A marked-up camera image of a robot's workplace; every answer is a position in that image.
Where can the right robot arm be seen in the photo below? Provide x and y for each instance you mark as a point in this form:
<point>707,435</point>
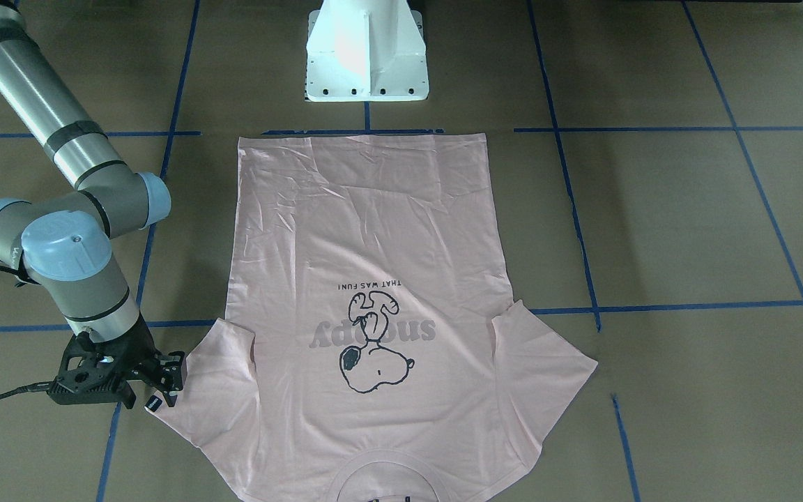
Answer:
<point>64,244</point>

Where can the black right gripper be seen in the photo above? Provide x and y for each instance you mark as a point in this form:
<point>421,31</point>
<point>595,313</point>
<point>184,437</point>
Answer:
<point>138,348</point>

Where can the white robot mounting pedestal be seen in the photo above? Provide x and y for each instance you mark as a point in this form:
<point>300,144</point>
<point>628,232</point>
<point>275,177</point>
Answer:
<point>366,51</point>

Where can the pink Snoopy t-shirt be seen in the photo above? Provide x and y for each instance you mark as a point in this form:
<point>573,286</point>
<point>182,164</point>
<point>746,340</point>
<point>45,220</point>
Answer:
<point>372,348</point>

